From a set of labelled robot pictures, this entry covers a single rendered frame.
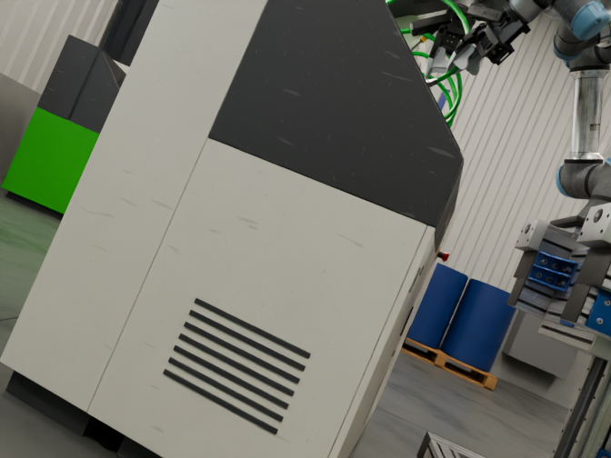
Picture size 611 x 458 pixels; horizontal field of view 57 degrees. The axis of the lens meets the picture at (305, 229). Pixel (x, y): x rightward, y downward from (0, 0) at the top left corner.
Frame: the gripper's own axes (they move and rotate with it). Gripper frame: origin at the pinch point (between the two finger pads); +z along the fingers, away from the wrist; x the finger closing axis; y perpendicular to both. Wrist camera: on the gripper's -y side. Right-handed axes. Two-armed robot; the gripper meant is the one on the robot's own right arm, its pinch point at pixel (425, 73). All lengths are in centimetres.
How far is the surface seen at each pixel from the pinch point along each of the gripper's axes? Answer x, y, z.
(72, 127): 242, -300, 47
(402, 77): -35.0, 1.7, 15.5
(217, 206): -35, -27, 59
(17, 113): 344, -455, 53
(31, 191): 239, -309, 110
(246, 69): -35, -34, 25
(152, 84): -35, -56, 37
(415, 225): -35, 17, 45
